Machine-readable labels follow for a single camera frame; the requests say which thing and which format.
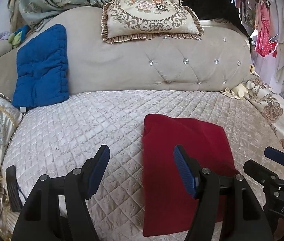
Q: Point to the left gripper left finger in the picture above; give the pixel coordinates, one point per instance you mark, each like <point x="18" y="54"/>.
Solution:
<point x="56" y="207"/>

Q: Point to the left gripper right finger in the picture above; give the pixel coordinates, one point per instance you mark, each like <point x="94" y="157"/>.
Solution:
<point x="243" y="218"/>

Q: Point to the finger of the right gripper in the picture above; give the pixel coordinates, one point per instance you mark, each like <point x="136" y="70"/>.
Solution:
<point x="282" y="156"/>
<point x="262" y="175"/>

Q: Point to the dark red garment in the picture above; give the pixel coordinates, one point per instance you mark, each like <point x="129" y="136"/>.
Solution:
<point x="168" y="207"/>

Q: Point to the pink polka dot clothing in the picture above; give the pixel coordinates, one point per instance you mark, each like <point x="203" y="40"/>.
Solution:
<point x="264" y="46"/>

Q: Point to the floral patterned duvet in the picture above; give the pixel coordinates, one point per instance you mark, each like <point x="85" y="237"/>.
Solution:
<point x="269" y="104"/>

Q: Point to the white quilted bedspread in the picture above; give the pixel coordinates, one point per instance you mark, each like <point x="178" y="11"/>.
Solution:
<point x="53" y="140"/>

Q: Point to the cream cloth bundle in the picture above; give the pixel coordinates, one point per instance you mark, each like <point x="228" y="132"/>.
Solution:
<point x="237" y="92"/>

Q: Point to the beige tufted headboard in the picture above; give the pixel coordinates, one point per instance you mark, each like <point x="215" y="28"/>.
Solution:
<point x="218" y="60"/>

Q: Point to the blue quilted cushion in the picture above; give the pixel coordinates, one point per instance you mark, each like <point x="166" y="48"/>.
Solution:
<point x="42" y="67"/>

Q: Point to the black fabric on headboard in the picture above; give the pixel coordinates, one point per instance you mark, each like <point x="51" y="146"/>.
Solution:
<point x="216" y="9"/>

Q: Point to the green plush toy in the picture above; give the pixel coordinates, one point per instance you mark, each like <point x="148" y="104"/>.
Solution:
<point x="19" y="36"/>

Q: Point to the ornate ruffled beige pillow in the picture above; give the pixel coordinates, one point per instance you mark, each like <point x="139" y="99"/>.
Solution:
<point x="129" y="20"/>

